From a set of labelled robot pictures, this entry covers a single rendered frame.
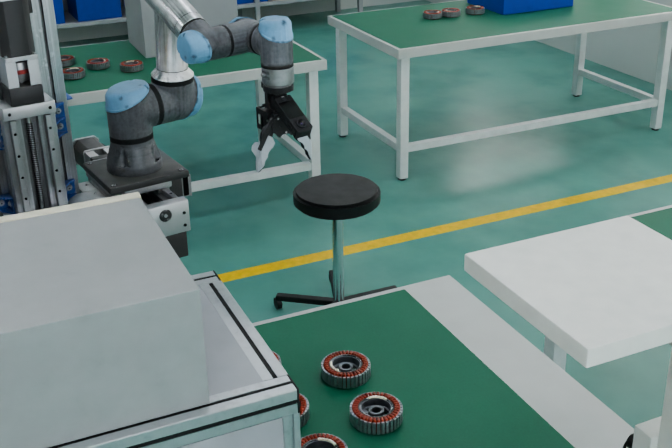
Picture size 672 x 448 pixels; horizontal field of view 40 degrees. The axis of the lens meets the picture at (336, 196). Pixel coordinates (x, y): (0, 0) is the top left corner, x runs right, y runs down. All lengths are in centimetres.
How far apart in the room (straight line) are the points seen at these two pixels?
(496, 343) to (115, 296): 117
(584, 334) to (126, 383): 69
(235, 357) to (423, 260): 276
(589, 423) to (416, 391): 37
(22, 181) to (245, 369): 119
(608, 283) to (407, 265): 265
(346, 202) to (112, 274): 213
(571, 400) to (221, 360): 87
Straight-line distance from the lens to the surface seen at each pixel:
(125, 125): 252
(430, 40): 502
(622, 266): 170
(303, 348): 226
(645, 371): 366
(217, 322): 168
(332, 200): 350
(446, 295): 249
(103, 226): 160
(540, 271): 166
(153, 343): 139
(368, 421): 197
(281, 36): 212
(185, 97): 258
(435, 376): 217
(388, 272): 417
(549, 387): 217
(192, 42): 211
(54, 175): 260
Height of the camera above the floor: 198
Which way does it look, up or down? 24 degrees down
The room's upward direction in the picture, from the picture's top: 1 degrees counter-clockwise
